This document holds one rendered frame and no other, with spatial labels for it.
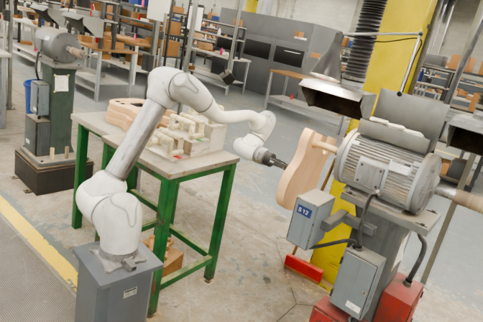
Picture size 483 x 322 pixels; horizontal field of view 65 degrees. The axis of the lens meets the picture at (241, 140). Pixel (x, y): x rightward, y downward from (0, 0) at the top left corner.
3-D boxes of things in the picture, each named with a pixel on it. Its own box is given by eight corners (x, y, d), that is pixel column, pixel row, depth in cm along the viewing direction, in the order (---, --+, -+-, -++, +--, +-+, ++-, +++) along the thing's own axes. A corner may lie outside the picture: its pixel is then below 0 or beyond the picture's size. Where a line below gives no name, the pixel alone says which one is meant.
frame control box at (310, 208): (356, 262, 159) (373, 208, 151) (333, 283, 142) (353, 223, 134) (305, 235, 172) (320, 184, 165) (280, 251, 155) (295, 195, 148)
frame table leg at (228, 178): (213, 281, 262) (237, 162, 236) (208, 284, 257) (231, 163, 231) (207, 277, 265) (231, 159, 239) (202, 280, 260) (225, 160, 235)
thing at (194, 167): (219, 260, 257) (240, 157, 235) (151, 297, 212) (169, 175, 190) (160, 220, 292) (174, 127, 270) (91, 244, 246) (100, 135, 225)
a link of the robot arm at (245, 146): (249, 158, 195) (261, 136, 198) (226, 147, 204) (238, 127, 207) (256, 166, 204) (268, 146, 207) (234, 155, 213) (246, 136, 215)
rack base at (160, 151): (190, 157, 218) (190, 156, 218) (171, 162, 206) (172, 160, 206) (157, 142, 232) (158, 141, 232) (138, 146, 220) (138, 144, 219)
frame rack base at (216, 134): (223, 149, 243) (228, 124, 238) (208, 154, 231) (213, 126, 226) (192, 136, 257) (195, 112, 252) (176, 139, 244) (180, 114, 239)
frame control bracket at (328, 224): (346, 220, 164) (349, 211, 163) (328, 233, 149) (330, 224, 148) (338, 215, 166) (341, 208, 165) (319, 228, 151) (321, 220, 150)
